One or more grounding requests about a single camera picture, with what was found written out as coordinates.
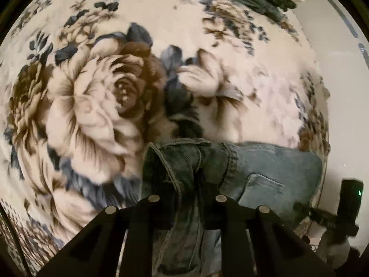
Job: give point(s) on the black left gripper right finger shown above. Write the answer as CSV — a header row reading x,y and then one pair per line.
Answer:
x,y
254,242

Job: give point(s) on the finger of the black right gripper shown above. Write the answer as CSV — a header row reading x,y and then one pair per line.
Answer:
x,y
320,216

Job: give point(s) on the gloved right hand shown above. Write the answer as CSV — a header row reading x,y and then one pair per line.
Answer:
x,y
335,254

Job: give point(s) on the blue denim jeans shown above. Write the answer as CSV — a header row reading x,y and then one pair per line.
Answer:
x,y
253,174

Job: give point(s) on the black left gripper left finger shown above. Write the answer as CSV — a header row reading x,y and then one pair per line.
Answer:
x,y
117,242

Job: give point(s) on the floral bed blanket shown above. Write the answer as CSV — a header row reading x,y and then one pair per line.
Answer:
x,y
86,85

